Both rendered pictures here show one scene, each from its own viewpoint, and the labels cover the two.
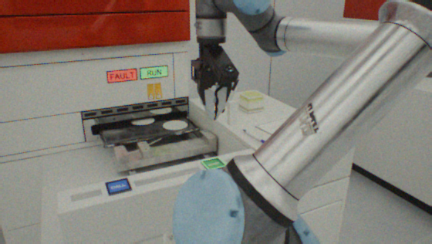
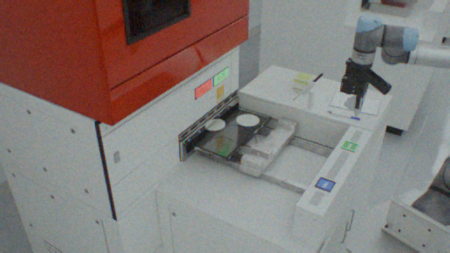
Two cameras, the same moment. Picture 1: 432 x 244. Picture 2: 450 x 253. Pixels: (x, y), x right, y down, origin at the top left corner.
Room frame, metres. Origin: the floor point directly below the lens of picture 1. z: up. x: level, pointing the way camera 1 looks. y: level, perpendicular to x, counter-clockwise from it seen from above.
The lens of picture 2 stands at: (-0.05, 1.11, 1.89)
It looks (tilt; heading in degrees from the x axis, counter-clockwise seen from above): 33 degrees down; 328
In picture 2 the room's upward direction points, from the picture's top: straight up
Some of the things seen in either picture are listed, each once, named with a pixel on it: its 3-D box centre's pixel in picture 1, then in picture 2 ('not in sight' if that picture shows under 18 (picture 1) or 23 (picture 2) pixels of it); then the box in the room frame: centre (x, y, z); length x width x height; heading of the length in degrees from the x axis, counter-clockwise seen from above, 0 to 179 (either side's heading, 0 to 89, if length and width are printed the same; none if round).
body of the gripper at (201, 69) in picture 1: (210, 61); (357, 76); (0.82, 0.01, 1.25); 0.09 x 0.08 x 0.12; 26
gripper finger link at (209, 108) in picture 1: (205, 102); (352, 105); (0.81, 0.02, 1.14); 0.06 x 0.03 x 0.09; 26
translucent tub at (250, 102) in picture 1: (251, 102); (303, 83); (1.24, -0.15, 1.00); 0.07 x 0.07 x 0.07; 26
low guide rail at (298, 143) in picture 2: (200, 153); (284, 138); (1.11, 0.05, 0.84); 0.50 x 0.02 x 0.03; 26
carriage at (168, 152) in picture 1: (166, 153); (270, 148); (1.06, 0.17, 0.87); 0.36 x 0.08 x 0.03; 116
